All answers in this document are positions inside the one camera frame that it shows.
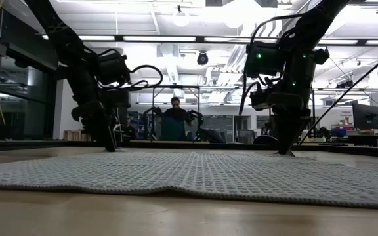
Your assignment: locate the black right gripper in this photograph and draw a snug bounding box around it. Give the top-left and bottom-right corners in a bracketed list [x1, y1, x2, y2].
[269, 92, 312, 155]

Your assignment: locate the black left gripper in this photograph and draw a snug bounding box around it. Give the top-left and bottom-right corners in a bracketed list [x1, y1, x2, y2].
[72, 100, 117, 153]

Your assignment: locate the grey waffle microfiber towel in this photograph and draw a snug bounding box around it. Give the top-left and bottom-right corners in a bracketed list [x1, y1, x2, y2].
[0, 149, 378, 210]

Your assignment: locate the person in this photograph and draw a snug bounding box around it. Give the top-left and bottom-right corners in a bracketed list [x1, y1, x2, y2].
[119, 114, 138, 142]
[161, 96, 192, 142]

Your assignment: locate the grey mesh office chair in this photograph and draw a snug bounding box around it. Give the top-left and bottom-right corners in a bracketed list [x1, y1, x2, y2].
[237, 129, 256, 144]

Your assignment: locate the teal cloth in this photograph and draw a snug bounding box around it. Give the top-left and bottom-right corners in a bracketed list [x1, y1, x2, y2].
[161, 117, 186, 142]

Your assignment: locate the black background desk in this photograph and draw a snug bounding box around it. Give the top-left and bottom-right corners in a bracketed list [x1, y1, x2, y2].
[326, 134, 378, 147]

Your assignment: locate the black computer monitor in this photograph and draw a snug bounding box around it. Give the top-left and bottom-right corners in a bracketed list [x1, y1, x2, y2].
[352, 103, 378, 130]

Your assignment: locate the round white ceiling lamp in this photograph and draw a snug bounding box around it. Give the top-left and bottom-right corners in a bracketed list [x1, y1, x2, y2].
[172, 11, 190, 28]

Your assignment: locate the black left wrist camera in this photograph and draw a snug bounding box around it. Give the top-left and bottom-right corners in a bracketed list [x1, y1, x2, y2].
[105, 88, 131, 115]

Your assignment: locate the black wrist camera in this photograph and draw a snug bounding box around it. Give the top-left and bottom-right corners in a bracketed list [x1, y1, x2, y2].
[105, 88, 131, 115]
[249, 90, 271, 111]

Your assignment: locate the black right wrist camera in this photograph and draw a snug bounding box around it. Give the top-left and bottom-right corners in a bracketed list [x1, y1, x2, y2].
[249, 90, 271, 111]

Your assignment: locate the long black cable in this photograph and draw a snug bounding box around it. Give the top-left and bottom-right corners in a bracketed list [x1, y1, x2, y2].
[299, 39, 378, 145]

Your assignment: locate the black looped wrist cable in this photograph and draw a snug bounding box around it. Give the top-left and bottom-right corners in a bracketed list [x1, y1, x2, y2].
[103, 64, 163, 92]

